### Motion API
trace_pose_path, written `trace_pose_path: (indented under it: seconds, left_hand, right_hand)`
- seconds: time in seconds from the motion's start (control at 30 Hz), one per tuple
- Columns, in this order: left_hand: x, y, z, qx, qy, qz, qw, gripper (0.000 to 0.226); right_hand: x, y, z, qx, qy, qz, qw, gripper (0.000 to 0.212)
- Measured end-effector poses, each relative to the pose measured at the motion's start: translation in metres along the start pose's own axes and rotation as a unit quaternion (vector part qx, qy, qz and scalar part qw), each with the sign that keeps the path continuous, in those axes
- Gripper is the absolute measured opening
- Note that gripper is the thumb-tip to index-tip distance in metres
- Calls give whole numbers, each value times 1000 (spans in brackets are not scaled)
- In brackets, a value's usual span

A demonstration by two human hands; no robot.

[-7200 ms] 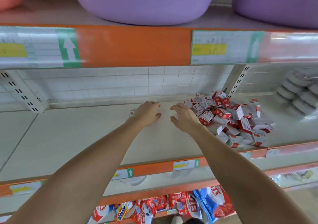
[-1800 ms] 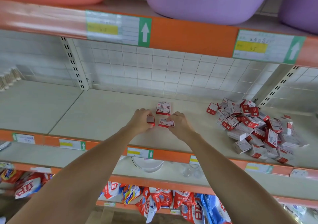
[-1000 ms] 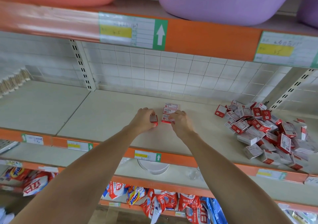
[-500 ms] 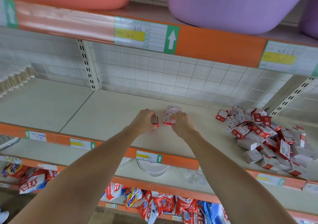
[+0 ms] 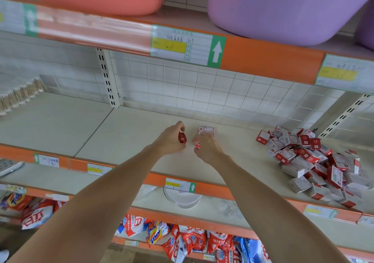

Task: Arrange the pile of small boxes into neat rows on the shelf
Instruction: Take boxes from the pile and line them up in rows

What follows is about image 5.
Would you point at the person's left hand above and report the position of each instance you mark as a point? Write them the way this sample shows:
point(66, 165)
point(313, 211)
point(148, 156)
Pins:
point(168, 140)

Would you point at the person's right hand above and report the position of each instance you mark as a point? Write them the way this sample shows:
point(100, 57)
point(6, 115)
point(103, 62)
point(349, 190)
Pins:
point(210, 150)

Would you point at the red white box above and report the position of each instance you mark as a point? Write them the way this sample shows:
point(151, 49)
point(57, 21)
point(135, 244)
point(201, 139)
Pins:
point(205, 130)
point(182, 138)

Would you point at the white shelf with orange edges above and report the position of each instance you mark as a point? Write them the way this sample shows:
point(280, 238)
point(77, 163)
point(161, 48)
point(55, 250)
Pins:
point(117, 137)

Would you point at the pile of red white boxes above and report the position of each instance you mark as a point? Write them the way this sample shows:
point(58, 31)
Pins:
point(304, 155)

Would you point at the person's left forearm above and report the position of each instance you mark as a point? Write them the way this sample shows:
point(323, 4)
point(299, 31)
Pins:
point(87, 213)

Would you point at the person's right forearm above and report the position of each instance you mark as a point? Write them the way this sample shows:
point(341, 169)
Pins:
point(274, 213)

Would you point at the white perforated shelf upright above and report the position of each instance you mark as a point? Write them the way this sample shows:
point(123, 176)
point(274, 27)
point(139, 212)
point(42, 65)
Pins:
point(109, 79)
point(345, 117)

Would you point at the small price label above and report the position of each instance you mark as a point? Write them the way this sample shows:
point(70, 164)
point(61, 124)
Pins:
point(180, 185)
point(99, 169)
point(48, 160)
point(321, 211)

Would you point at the cluster of clear glasses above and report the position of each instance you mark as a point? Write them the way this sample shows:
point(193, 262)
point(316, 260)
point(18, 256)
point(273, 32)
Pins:
point(223, 210)

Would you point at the pile of small colourful packets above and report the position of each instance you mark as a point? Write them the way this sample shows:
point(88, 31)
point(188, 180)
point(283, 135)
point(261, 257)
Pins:
point(193, 242)

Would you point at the large label with green arrow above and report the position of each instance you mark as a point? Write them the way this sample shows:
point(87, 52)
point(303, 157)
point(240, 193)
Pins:
point(17, 19)
point(193, 47)
point(345, 73)

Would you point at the row of beige bundles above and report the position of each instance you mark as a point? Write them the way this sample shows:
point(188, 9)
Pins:
point(20, 96)

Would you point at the purple plastic basin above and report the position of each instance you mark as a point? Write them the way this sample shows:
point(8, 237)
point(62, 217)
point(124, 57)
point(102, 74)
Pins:
point(368, 32)
point(280, 9)

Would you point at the white handwritten label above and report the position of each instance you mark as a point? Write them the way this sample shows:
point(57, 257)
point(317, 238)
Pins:
point(366, 219)

